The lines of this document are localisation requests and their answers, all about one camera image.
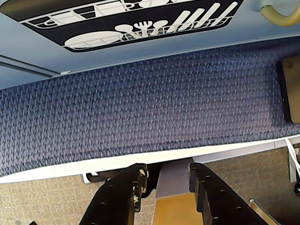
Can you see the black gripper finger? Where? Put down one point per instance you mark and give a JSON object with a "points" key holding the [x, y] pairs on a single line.
{"points": [[222, 206], [112, 201]]}

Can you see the grey and yellow desk leg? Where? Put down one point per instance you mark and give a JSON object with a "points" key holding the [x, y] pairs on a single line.
{"points": [[173, 199]]}

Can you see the blue textured floor mat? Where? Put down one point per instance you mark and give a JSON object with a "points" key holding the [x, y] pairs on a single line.
{"points": [[150, 105]]}

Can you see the beige panel with black edge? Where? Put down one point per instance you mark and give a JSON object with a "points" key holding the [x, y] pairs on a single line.
{"points": [[293, 91]]}

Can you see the light blue toy kitchen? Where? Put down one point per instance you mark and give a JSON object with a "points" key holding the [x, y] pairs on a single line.
{"points": [[23, 66]]}

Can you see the toy dishwasher door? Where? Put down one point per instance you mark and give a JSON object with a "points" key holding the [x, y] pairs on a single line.
{"points": [[211, 39]]}

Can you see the black dish rack sticker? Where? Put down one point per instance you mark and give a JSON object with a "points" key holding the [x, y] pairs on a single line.
{"points": [[98, 25]]}

